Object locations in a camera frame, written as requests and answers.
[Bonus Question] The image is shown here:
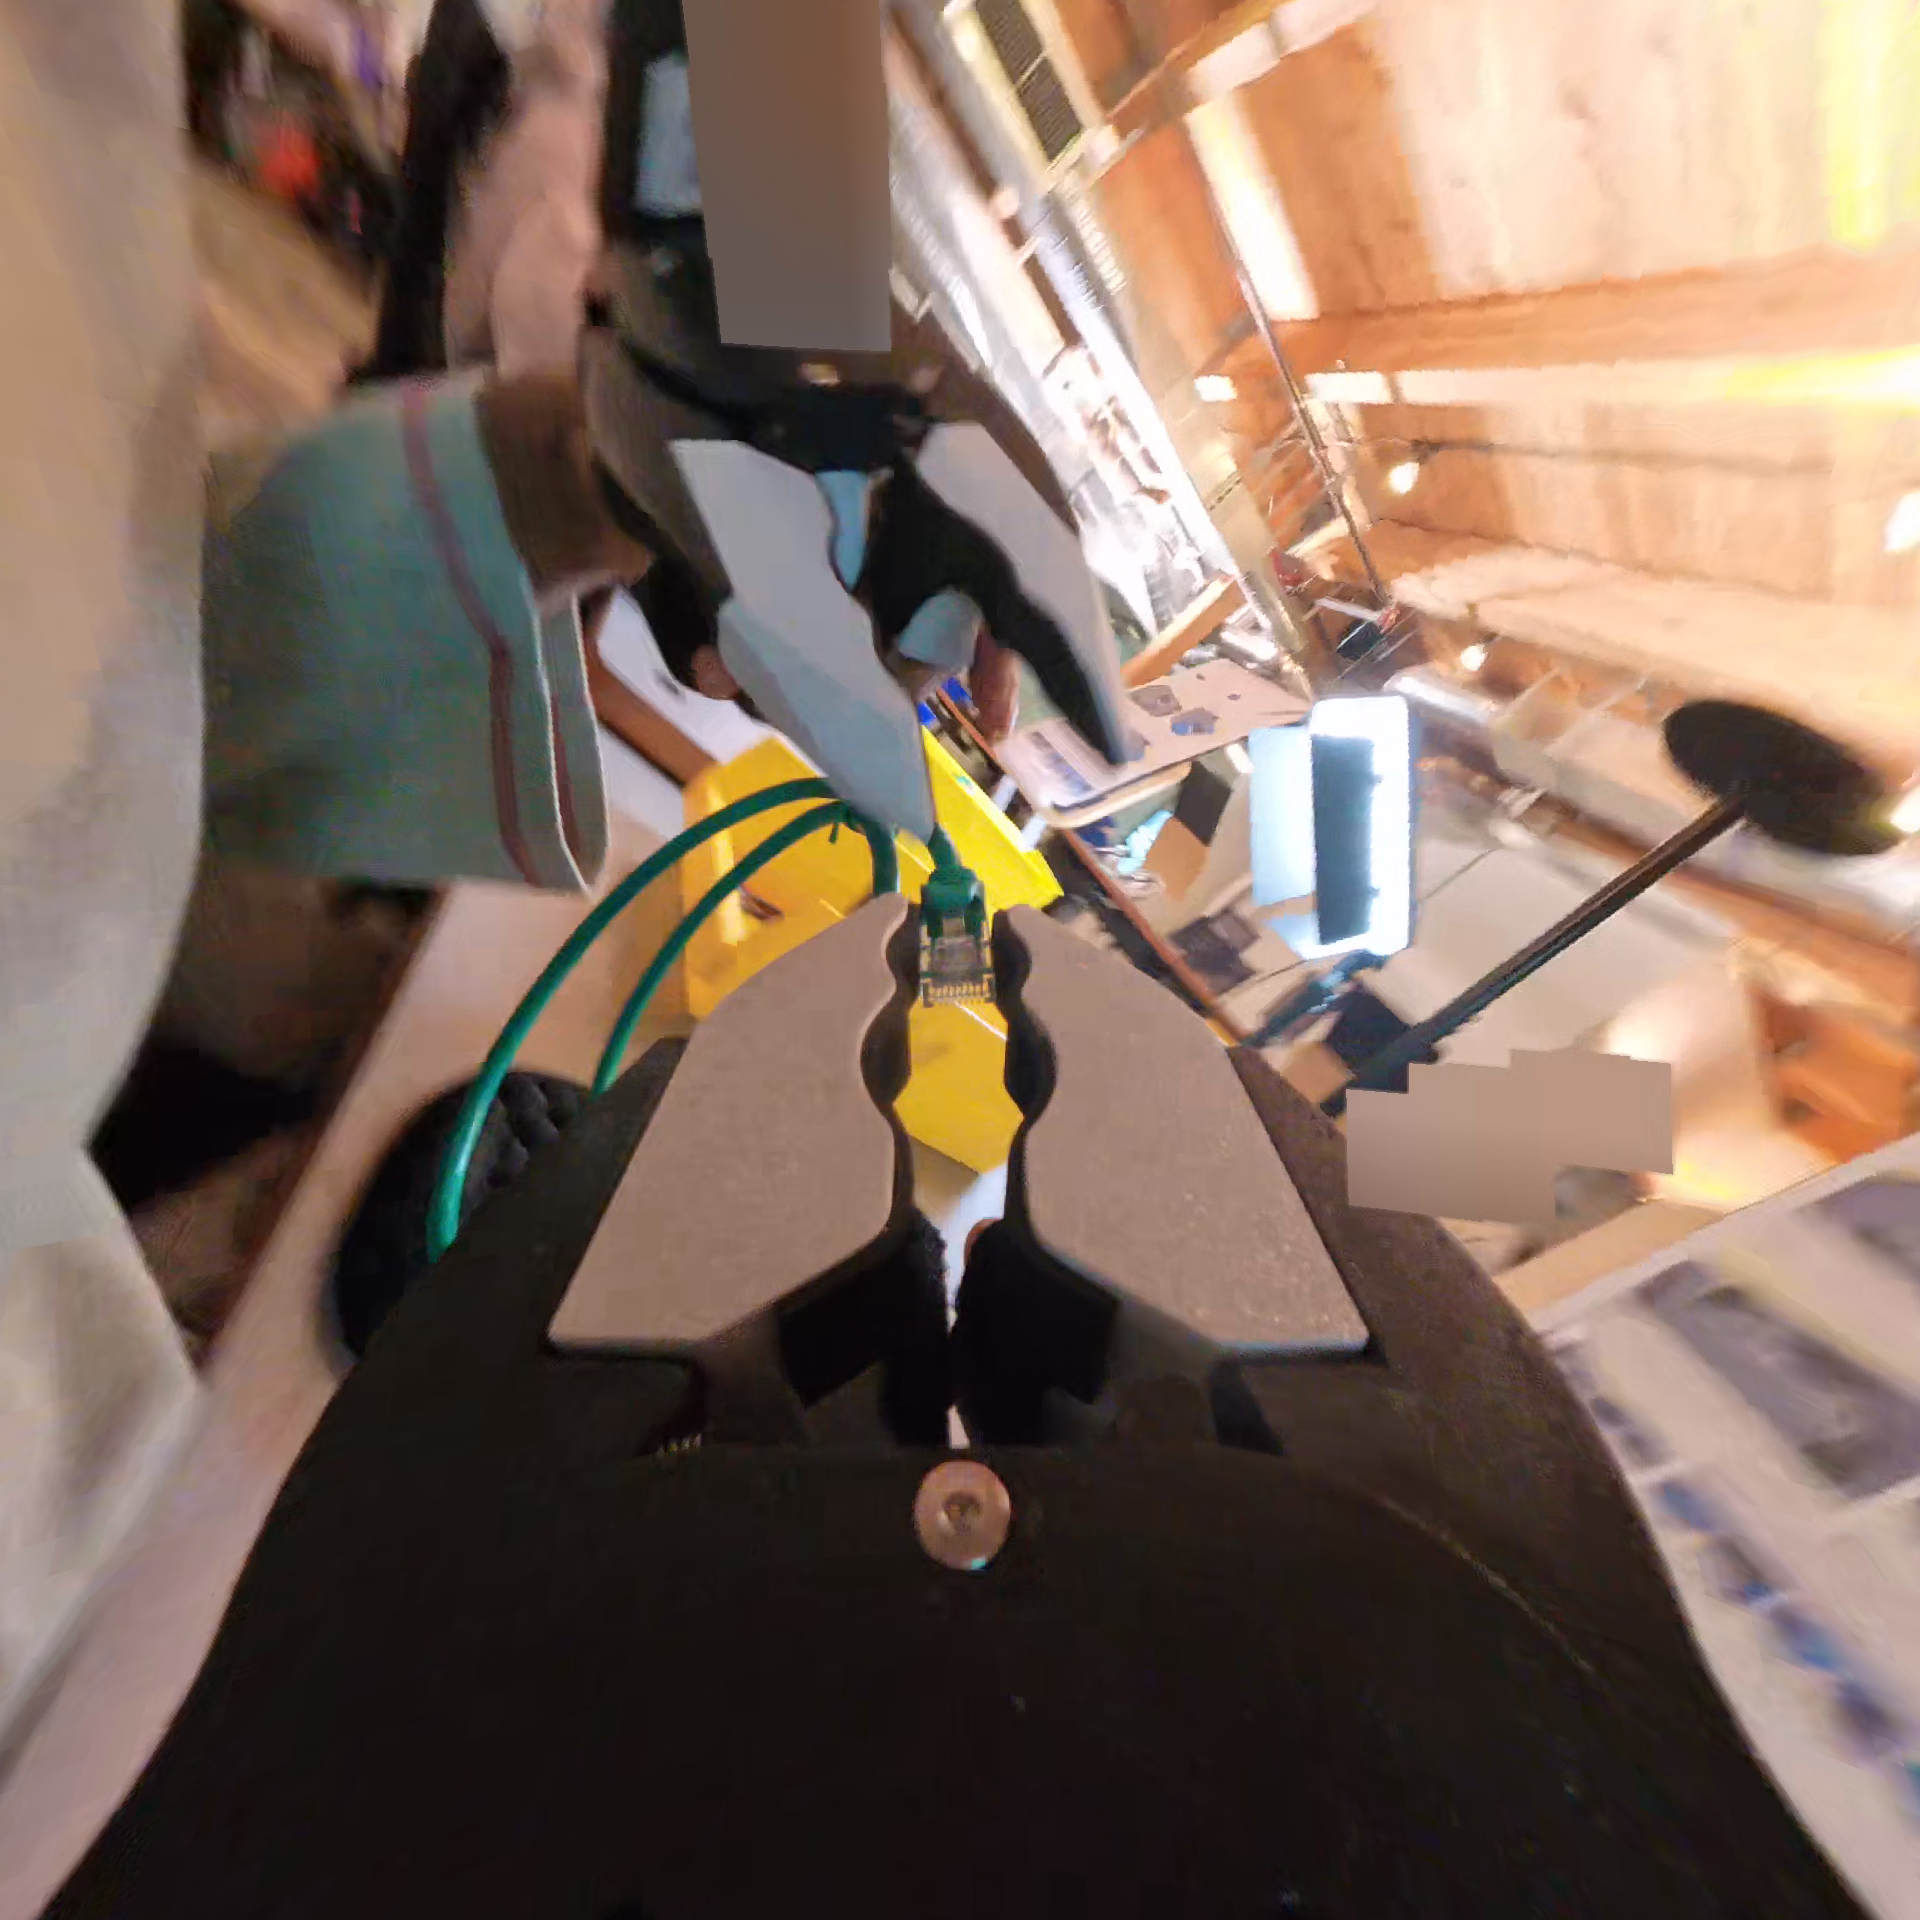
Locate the white poster board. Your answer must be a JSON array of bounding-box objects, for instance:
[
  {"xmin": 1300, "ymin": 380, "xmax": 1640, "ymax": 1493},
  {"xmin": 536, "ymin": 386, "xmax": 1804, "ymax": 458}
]
[{"xmin": 1531, "ymin": 1137, "xmax": 1920, "ymax": 1920}]

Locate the yellow plastic bin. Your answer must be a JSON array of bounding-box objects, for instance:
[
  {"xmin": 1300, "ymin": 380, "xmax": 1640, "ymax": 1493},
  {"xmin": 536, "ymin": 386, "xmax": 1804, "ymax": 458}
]
[{"xmin": 682, "ymin": 731, "xmax": 1065, "ymax": 1176}]

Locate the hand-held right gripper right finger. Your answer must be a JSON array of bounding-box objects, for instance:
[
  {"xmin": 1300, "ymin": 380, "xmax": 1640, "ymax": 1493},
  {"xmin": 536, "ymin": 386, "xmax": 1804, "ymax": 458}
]
[{"xmin": 994, "ymin": 906, "xmax": 1370, "ymax": 1359}]

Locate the green cable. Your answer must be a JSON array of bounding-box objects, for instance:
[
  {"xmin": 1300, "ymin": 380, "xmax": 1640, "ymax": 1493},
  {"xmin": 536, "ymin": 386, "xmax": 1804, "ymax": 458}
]
[{"xmin": 423, "ymin": 778, "xmax": 994, "ymax": 1263}]

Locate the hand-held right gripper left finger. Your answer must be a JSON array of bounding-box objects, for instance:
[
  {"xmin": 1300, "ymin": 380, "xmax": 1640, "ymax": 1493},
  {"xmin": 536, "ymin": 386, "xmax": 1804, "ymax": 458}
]
[{"xmin": 549, "ymin": 901, "xmax": 916, "ymax": 1352}]

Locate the black honeycomb padded rest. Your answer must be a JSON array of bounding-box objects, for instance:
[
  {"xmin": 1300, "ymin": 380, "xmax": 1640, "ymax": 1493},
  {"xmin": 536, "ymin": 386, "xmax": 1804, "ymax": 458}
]
[{"xmin": 331, "ymin": 1068, "xmax": 590, "ymax": 1359}]

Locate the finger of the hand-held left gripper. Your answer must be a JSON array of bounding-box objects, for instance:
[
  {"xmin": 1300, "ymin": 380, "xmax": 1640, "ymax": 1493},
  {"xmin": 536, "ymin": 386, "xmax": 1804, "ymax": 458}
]
[
  {"xmin": 868, "ymin": 424, "xmax": 1134, "ymax": 765},
  {"xmin": 673, "ymin": 437, "xmax": 941, "ymax": 841}
]

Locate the person's left hand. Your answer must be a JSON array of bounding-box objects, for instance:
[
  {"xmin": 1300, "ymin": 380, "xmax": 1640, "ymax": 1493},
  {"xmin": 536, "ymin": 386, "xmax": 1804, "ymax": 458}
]
[{"xmin": 481, "ymin": 375, "xmax": 653, "ymax": 606}]

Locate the white poster on stand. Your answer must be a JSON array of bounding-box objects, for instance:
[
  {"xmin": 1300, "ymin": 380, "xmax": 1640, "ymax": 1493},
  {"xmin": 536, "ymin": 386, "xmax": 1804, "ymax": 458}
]
[{"xmin": 994, "ymin": 661, "xmax": 1306, "ymax": 828}]

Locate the white studio light panel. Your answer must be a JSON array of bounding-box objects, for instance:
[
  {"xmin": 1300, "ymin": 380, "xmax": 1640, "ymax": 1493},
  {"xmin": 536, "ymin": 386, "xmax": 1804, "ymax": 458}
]
[{"xmin": 1242, "ymin": 693, "xmax": 1420, "ymax": 963}]

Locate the black round disc on stand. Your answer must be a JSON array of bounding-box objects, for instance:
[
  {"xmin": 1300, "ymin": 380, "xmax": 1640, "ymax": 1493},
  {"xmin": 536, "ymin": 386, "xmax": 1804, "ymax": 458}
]
[{"xmin": 1318, "ymin": 697, "xmax": 1906, "ymax": 1114}]

